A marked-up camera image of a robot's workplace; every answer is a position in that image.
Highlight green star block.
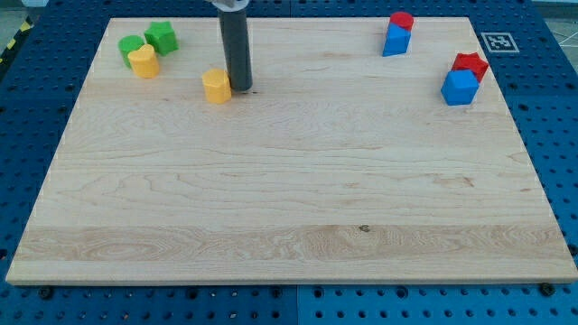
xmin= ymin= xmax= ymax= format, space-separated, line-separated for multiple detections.
xmin=144 ymin=21 xmax=179 ymax=56

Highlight blue triangle block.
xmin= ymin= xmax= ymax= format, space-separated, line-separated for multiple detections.
xmin=382 ymin=23 xmax=411 ymax=57

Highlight yellow hexagon block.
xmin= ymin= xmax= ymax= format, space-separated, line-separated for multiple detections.
xmin=201 ymin=69 xmax=232 ymax=104

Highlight green cylinder block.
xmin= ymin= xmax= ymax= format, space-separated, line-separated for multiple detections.
xmin=117 ymin=35 xmax=145 ymax=69

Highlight red star block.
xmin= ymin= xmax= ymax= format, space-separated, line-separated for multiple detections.
xmin=452 ymin=52 xmax=489 ymax=82

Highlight grey rod mount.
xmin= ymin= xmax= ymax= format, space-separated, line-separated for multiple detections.
xmin=206 ymin=0 xmax=249 ymax=11

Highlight red cylinder block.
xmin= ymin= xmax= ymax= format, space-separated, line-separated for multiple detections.
xmin=389 ymin=11 xmax=415 ymax=32

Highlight light wooden board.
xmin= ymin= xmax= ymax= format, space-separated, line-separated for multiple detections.
xmin=6 ymin=17 xmax=577 ymax=286

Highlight yellow heart block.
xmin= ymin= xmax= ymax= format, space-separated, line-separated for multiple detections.
xmin=127 ymin=44 xmax=160 ymax=79

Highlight blue cube block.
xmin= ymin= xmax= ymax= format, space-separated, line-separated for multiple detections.
xmin=441 ymin=70 xmax=480 ymax=106

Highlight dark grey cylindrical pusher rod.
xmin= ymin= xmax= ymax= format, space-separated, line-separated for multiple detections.
xmin=218 ymin=9 xmax=253 ymax=91

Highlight white fiducial marker tag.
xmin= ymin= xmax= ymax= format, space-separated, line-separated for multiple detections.
xmin=480 ymin=32 xmax=519 ymax=53

